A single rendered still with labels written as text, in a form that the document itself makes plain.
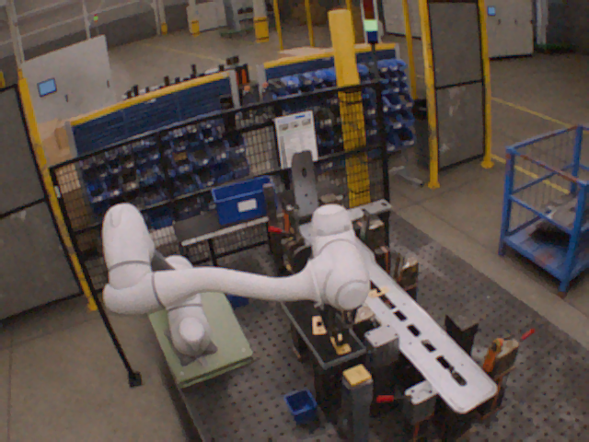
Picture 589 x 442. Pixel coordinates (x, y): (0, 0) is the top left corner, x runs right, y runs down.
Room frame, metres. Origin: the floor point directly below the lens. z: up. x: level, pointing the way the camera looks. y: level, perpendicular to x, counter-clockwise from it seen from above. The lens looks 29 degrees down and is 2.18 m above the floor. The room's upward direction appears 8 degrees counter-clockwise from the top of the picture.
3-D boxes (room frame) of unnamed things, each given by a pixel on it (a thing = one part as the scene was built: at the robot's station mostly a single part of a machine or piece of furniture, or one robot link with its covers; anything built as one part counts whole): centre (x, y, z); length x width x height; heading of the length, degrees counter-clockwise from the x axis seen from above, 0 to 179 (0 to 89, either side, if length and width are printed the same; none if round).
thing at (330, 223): (1.05, -0.09, 1.54); 0.13 x 0.11 x 0.16; 3
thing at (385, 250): (1.80, -0.36, 0.84); 0.11 x 0.08 x 0.29; 108
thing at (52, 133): (5.59, 2.95, 0.52); 1.20 x 0.80 x 1.05; 20
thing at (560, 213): (2.79, -2.32, 0.47); 1.20 x 0.80 x 0.95; 111
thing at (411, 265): (1.60, -0.43, 0.87); 0.12 x 0.09 x 0.35; 108
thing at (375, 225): (1.94, -0.36, 0.87); 0.12 x 0.09 x 0.35; 108
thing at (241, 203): (2.27, 0.23, 1.09); 0.30 x 0.17 x 0.13; 102
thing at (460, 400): (1.48, -0.30, 1.00); 1.38 x 0.22 x 0.02; 18
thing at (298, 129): (2.49, -0.07, 1.30); 0.23 x 0.02 x 0.31; 108
